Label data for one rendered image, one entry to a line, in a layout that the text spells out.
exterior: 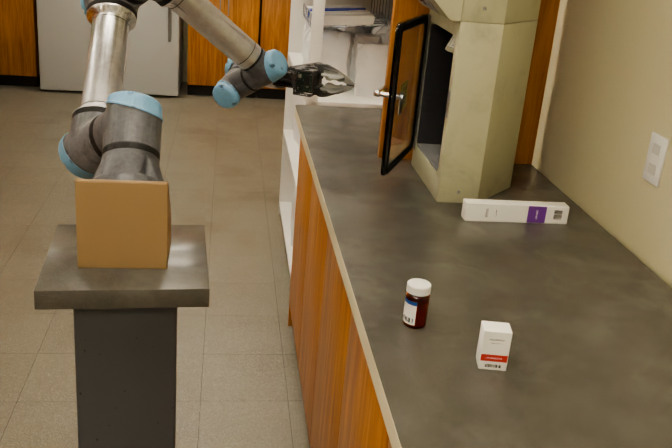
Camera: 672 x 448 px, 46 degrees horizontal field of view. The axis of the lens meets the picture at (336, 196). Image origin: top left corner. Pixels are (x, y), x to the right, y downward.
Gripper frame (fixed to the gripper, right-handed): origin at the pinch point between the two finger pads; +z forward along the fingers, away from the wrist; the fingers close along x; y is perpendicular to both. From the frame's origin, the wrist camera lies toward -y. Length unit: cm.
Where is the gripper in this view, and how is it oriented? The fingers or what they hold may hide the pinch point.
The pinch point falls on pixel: (350, 84)
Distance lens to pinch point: 215.3
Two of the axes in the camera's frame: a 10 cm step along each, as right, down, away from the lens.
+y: -3.4, 3.0, -8.9
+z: 9.4, 1.9, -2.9
